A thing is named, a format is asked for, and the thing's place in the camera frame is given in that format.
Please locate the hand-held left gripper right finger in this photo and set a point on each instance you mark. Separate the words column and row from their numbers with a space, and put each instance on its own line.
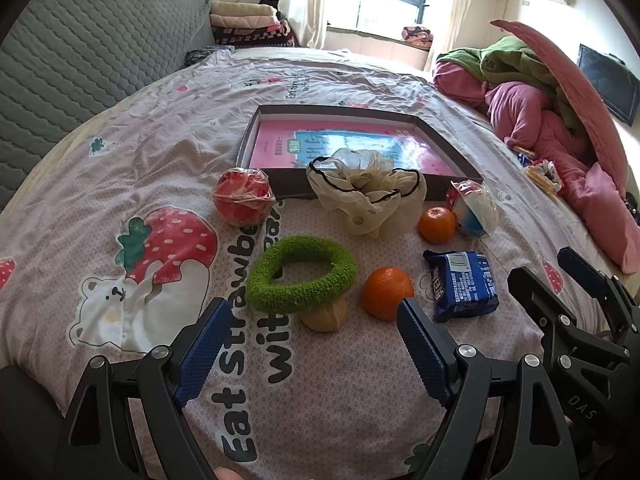
column 425, row 355

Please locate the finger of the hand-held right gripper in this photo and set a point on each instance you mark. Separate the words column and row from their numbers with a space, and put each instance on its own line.
column 545, row 305
column 582, row 270

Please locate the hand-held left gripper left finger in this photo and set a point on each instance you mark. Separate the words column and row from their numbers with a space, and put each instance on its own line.
column 200, row 350

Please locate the orange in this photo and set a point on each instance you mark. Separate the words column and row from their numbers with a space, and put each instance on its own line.
column 436, row 225
column 385, row 290

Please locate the blue snack packet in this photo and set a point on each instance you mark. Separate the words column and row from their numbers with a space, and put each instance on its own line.
column 460, row 285

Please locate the white egg toy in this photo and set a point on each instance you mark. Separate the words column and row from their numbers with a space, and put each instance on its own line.
column 475, row 210

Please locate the green fluffy scrunchie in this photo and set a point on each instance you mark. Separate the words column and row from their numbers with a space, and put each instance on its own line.
column 310, row 247

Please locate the red egg toy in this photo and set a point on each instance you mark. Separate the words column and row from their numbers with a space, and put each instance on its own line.
column 240, row 195

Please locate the shallow grey cardboard box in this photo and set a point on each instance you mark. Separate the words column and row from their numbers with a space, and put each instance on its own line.
column 290, row 183

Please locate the person's left hand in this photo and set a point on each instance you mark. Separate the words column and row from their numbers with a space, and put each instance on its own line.
column 229, row 474

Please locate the yellow biscuit packet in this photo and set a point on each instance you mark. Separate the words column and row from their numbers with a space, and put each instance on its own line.
column 542, row 180

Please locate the walnut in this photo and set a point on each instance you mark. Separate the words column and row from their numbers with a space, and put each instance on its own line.
column 325, row 318

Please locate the small blue snack wrapper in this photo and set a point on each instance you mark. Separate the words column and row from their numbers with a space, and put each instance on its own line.
column 522, row 160

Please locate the cream black-trimmed scrunchie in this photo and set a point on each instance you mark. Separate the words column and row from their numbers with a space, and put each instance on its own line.
column 380, row 210

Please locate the large pink quilted cushion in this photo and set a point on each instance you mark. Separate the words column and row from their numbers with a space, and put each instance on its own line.
column 575, row 90

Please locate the black television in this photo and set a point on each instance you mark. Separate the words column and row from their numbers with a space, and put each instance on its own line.
column 610, row 85

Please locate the strawberry printed bed sheet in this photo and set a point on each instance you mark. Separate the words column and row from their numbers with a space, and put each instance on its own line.
column 150, row 160

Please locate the green garment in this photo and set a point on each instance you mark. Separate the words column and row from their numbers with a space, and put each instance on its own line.
column 505, row 57

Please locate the pink patterned folded cloth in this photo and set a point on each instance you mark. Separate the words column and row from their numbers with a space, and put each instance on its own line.
column 416, row 36

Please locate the dark patterned cloth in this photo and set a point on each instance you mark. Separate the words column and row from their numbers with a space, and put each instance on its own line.
column 205, row 55

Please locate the white curtain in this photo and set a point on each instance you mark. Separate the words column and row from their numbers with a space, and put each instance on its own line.
column 305, row 0
column 450, row 5

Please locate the grey quilted headboard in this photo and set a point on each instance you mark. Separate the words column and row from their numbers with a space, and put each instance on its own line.
column 75, row 60

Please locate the dark checkered folded blanket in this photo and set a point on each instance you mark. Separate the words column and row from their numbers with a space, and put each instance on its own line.
column 260, row 37

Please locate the pink folded blanket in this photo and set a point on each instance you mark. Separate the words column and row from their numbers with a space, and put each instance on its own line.
column 240, row 21

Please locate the cream folded blanket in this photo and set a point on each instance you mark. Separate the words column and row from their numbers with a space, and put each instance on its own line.
column 240, row 8

